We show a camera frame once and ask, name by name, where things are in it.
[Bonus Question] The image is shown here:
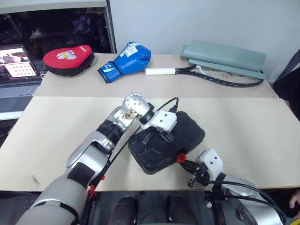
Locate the person in black shirt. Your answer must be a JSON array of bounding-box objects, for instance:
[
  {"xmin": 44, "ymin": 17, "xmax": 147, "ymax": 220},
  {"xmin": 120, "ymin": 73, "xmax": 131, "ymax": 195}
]
[{"xmin": 273, "ymin": 49, "xmax": 300, "ymax": 115}]

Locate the open laptop computer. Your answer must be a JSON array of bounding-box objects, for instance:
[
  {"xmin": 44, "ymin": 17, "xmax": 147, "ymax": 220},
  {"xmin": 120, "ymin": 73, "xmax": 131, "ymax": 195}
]
[{"xmin": 0, "ymin": 44, "xmax": 43, "ymax": 113}]

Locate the blue boxing glove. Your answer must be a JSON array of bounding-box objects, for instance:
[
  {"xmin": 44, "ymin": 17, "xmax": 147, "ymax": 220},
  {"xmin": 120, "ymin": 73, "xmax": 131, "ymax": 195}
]
[{"xmin": 97, "ymin": 41, "xmax": 152, "ymax": 84}]

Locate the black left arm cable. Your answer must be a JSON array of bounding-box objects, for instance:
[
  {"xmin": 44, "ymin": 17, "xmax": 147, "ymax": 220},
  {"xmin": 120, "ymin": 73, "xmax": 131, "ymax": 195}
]
[
  {"xmin": 156, "ymin": 97, "xmax": 180, "ymax": 113},
  {"xmin": 89, "ymin": 125, "xmax": 143, "ymax": 197}
]

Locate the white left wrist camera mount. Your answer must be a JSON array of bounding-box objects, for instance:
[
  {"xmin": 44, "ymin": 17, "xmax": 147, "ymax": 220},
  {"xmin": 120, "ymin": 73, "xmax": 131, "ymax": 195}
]
[{"xmin": 142, "ymin": 110, "xmax": 178, "ymax": 133}]

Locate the grey metal frame post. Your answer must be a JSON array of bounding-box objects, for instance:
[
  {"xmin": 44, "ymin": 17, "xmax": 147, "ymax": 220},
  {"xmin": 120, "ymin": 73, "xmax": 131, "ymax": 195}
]
[{"xmin": 105, "ymin": 0, "xmax": 118, "ymax": 54}]

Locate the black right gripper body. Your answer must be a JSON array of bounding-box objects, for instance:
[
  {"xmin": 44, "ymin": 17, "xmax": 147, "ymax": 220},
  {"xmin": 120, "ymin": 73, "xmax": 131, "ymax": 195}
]
[{"xmin": 187, "ymin": 162, "xmax": 211, "ymax": 188}]

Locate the red black punching pad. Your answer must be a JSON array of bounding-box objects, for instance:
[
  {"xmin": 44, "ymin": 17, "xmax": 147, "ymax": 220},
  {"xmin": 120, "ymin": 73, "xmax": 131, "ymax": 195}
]
[{"xmin": 42, "ymin": 45, "xmax": 96, "ymax": 77}]

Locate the grey-green folded mat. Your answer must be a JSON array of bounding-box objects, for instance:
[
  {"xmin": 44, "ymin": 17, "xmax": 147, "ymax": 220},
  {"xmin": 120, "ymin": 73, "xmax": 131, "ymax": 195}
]
[{"xmin": 180, "ymin": 40, "xmax": 267, "ymax": 80}]

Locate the bystander's bare hand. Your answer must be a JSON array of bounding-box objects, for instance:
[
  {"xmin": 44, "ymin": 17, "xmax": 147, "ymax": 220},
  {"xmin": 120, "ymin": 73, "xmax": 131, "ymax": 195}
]
[{"xmin": 289, "ymin": 189, "xmax": 300, "ymax": 209}]

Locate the red tape cable wrap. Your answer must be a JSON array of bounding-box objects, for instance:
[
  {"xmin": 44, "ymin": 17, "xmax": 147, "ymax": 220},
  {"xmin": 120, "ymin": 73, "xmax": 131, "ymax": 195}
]
[{"xmin": 88, "ymin": 174, "xmax": 106, "ymax": 197}]

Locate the black plastic tool case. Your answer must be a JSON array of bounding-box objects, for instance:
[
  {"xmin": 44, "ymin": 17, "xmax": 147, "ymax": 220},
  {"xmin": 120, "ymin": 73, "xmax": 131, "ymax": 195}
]
[{"xmin": 127, "ymin": 111, "xmax": 206, "ymax": 175}]

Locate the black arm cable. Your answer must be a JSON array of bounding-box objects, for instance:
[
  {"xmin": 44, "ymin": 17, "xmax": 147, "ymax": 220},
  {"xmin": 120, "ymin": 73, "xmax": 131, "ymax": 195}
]
[
  {"xmin": 206, "ymin": 179, "xmax": 288, "ymax": 225},
  {"xmin": 89, "ymin": 125, "xmax": 143, "ymax": 197},
  {"xmin": 156, "ymin": 97, "xmax": 180, "ymax": 113}
]

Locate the black table frame leg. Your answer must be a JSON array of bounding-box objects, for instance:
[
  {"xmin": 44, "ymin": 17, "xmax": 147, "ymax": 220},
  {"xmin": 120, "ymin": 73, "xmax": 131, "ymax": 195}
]
[
  {"xmin": 205, "ymin": 191, "xmax": 222, "ymax": 225},
  {"xmin": 81, "ymin": 192, "xmax": 99, "ymax": 225}
]

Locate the dark rounded shape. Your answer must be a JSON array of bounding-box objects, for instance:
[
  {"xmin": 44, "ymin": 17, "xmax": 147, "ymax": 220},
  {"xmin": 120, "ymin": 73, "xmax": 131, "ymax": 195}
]
[
  {"xmin": 166, "ymin": 195, "xmax": 195, "ymax": 225},
  {"xmin": 112, "ymin": 195, "xmax": 139, "ymax": 225}
]

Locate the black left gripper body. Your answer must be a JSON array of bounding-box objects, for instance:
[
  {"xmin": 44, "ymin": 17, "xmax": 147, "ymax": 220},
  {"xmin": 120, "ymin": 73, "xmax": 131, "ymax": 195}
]
[{"xmin": 142, "ymin": 130, "xmax": 176, "ymax": 145}]

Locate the black white-grip tennis racket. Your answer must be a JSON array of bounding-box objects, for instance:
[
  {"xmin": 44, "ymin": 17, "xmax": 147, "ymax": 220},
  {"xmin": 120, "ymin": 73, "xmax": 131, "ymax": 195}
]
[{"xmin": 145, "ymin": 65, "xmax": 264, "ymax": 88}]

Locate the thin white cable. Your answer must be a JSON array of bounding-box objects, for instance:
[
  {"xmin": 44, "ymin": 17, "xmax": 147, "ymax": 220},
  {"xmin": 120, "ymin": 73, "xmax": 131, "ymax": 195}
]
[{"xmin": 38, "ymin": 73, "xmax": 47, "ymax": 92}]

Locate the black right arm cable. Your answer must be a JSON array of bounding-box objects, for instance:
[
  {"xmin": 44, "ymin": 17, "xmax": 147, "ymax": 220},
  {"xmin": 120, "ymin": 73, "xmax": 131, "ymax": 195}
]
[{"xmin": 206, "ymin": 179, "xmax": 288, "ymax": 225}]

